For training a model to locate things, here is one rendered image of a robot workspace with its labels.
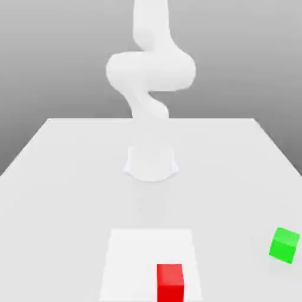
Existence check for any small red cube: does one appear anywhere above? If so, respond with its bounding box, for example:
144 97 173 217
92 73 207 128
156 263 185 302

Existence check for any small green cube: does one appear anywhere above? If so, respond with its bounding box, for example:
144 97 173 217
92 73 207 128
268 226 301 265

